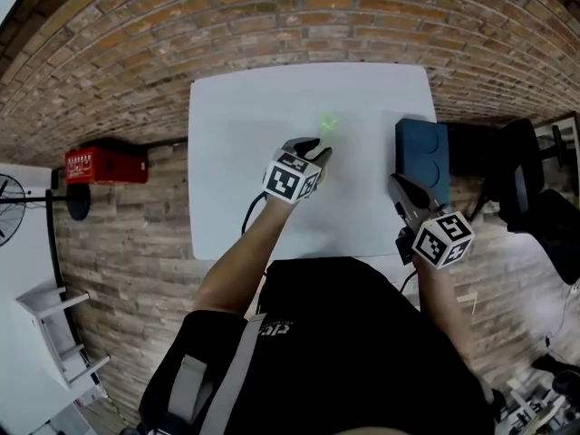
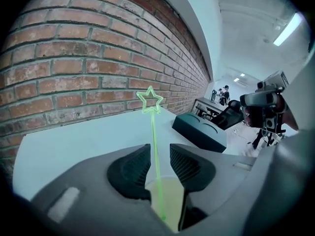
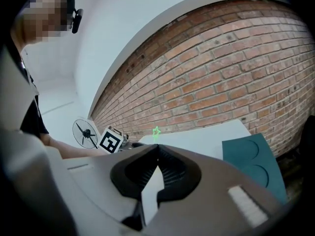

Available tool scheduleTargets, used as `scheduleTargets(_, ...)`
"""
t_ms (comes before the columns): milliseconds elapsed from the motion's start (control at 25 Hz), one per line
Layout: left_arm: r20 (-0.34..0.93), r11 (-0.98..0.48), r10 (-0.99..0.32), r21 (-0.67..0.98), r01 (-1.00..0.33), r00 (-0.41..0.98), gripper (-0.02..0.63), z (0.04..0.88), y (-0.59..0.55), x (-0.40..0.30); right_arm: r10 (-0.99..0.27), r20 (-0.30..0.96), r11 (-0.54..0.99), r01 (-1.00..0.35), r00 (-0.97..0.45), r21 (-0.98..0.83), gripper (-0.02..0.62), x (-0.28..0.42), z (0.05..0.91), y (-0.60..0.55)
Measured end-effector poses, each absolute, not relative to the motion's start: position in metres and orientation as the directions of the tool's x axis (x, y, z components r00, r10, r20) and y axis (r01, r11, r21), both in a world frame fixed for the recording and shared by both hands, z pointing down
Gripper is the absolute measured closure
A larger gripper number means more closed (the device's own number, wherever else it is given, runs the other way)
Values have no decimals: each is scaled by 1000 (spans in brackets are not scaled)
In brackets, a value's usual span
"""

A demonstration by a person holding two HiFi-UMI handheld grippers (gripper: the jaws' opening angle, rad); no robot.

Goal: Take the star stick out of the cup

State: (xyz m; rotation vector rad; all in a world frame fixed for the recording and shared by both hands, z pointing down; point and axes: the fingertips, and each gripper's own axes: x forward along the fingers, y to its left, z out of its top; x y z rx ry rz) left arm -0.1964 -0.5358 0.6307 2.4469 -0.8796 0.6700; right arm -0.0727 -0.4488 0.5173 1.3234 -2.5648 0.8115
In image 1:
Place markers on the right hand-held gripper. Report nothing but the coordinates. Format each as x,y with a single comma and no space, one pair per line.
441,242

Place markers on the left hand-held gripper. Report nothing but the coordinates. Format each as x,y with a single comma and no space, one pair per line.
283,181

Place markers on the beige cup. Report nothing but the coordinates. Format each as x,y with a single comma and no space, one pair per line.
324,177

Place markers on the green star stick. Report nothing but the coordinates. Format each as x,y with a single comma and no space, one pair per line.
327,122

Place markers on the person's left forearm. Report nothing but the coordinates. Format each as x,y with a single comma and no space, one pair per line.
247,256

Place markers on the person's right forearm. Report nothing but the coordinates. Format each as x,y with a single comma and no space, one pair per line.
441,315

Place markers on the dark blue box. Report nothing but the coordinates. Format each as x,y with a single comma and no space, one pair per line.
422,152

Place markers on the black office chair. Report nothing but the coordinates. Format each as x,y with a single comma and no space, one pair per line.
530,184

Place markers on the person's black shirt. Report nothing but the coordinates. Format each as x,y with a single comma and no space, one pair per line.
344,347

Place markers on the red box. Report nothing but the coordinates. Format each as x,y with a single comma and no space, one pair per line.
106,167

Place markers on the black standing fan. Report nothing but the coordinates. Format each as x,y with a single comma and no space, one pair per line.
78,203

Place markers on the white shelf unit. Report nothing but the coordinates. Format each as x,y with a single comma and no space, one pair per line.
56,329

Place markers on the white metal frame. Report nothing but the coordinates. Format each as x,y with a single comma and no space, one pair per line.
532,408

